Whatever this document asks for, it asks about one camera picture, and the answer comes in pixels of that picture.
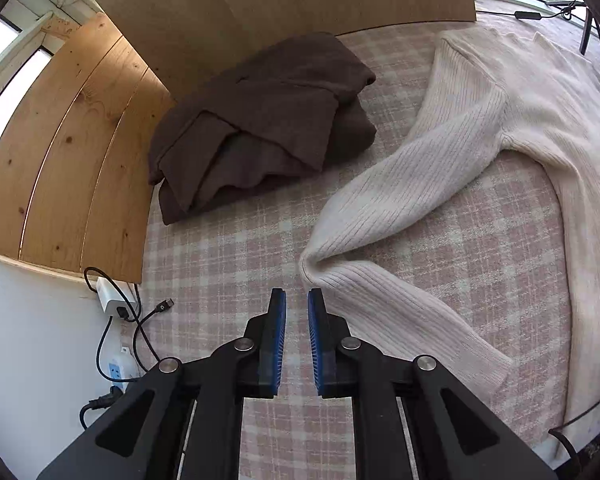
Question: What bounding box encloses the folded brown sweater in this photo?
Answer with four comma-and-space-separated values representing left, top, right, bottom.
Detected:
147, 31, 378, 226

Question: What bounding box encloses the black cable with inline switch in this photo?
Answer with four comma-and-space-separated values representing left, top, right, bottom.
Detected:
475, 7, 588, 23

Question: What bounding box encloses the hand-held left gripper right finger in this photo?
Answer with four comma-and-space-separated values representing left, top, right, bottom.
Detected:
307, 287, 561, 480

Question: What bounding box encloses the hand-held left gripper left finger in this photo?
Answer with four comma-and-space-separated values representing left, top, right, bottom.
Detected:
37, 287, 287, 480

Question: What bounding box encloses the black power plug cable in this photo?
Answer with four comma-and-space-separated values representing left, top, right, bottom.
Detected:
79, 385, 131, 431

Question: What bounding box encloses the white wall outlet adapter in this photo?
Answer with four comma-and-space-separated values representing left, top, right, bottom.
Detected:
107, 355, 131, 393

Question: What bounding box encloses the pink plaid bed sheet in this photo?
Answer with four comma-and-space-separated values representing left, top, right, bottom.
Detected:
140, 10, 600, 480

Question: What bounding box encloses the white ribbed knit sweater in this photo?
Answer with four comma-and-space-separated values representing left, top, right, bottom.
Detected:
298, 27, 600, 466

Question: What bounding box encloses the thin black cable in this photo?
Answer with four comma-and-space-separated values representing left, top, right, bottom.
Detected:
547, 395, 600, 466

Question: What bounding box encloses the white charger adapter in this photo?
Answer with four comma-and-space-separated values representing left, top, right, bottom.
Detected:
96, 280, 138, 317

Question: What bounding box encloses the black charging cable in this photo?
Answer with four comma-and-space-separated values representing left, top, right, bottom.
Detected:
83, 266, 176, 366

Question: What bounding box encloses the narrow side window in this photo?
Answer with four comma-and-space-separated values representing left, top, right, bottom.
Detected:
0, 15, 53, 131

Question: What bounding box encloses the wooden plank wall panel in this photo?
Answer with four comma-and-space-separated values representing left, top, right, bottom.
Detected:
0, 12, 176, 286

